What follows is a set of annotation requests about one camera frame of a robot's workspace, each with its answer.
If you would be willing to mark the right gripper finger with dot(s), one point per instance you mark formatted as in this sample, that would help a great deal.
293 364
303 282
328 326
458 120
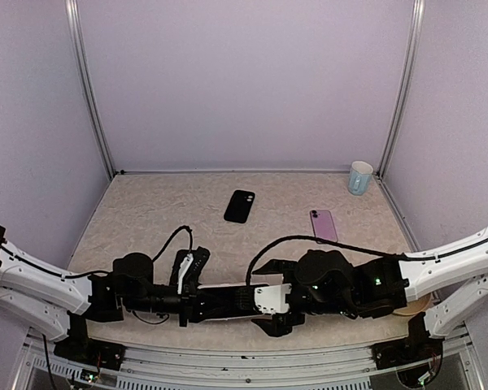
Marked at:
277 325
276 267

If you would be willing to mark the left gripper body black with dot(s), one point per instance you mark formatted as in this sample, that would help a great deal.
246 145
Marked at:
188 303

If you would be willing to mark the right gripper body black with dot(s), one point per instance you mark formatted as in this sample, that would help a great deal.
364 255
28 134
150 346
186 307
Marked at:
289 275

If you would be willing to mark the purple phone back up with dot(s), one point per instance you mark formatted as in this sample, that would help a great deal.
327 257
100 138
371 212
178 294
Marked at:
323 225

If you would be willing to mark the white-edged phone screen up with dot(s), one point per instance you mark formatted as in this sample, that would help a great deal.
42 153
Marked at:
240 304

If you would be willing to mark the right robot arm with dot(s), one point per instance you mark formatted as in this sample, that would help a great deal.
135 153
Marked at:
326 283

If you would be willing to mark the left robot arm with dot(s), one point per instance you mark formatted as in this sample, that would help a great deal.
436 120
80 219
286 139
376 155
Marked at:
59 303

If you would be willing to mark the beige plate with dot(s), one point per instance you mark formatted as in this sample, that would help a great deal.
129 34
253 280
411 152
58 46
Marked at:
414 307

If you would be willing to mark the light blue mug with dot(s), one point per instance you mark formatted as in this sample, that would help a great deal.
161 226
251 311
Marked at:
360 176

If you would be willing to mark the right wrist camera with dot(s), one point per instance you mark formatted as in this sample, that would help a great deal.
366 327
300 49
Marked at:
271 299

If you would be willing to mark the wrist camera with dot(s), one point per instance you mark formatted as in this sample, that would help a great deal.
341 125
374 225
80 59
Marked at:
190 267
271 299

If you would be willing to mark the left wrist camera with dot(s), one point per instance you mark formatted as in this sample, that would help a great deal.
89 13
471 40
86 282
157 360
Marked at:
190 267

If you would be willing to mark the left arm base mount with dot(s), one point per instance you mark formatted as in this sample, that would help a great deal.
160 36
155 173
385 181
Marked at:
77 346

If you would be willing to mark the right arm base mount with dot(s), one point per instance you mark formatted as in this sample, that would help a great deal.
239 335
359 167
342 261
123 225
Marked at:
418 345

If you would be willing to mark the right aluminium frame post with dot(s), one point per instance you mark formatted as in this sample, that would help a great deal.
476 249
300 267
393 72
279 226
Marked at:
418 11

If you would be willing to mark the aluminium frame post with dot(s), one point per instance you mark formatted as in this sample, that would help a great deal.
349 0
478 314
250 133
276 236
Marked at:
74 24
418 11

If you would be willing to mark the left aluminium frame post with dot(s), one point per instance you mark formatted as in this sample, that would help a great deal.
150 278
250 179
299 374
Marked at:
74 24

